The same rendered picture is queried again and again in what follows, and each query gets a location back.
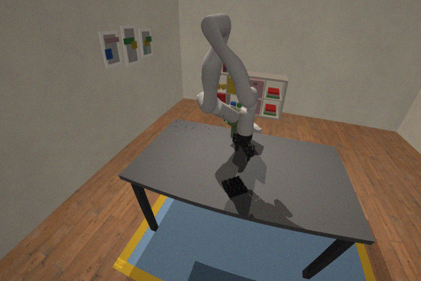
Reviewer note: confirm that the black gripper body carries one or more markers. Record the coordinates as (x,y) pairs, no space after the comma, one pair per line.
(247,139)

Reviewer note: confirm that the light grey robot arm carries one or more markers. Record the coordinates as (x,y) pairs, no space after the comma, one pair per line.
(216,28)

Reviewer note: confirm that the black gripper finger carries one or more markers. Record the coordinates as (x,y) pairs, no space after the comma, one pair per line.
(251,151)
(236,148)

